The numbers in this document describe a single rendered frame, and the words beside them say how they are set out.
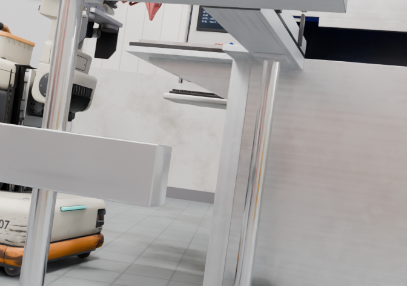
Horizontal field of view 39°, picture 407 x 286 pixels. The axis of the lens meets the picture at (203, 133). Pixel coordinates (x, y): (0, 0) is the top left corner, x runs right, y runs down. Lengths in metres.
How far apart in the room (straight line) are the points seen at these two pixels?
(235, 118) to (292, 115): 0.19
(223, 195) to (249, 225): 0.27
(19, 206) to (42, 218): 0.96
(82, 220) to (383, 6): 1.45
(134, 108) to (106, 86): 0.39
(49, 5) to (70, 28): 1.25
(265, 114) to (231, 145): 0.28
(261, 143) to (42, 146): 0.67
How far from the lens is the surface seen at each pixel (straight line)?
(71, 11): 1.21
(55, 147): 1.16
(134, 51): 2.02
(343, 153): 1.79
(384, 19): 1.85
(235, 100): 1.85
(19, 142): 1.21
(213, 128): 6.14
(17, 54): 2.59
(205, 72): 2.00
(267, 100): 1.61
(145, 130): 6.22
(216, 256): 1.87
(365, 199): 1.79
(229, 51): 1.75
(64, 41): 1.20
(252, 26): 1.32
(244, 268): 1.63
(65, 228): 2.36
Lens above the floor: 0.55
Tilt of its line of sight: 2 degrees up
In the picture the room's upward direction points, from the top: 8 degrees clockwise
